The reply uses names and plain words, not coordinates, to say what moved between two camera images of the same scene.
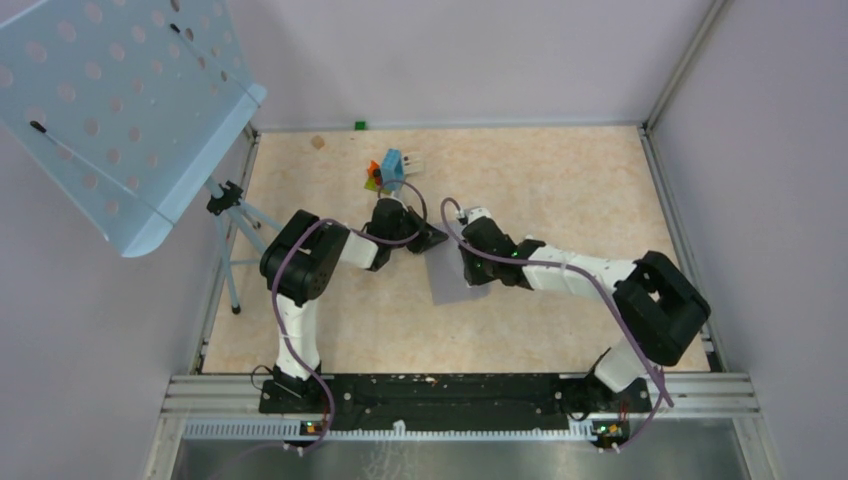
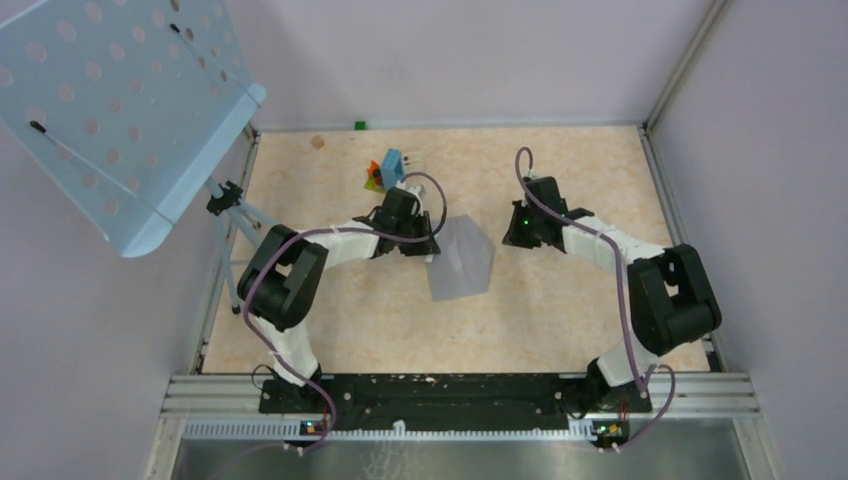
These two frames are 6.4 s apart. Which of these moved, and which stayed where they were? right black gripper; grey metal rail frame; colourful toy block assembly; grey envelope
Moved: right black gripper
Stayed: grey envelope; colourful toy block assembly; grey metal rail frame
